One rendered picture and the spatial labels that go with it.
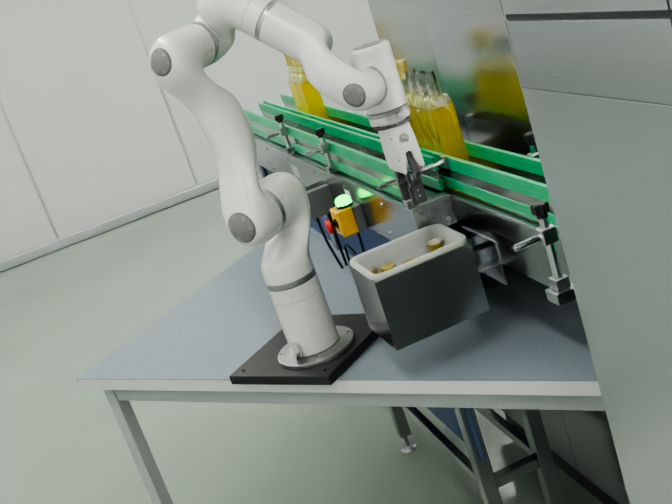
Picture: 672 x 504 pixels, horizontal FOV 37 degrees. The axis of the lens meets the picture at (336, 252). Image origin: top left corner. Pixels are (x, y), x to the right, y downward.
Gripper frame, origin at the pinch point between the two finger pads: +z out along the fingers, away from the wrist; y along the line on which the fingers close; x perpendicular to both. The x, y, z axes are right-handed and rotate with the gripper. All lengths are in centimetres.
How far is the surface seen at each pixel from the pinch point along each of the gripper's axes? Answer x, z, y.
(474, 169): -13.8, 0.0, -1.5
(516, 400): -3.1, 45.0, -16.1
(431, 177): -12.1, 4.5, 20.8
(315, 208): 3, 17, 80
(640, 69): 5, -32, -99
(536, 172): -21.2, 1.6, -14.1
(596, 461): -33, 92, 20
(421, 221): -3.9, 10.6, 12.2
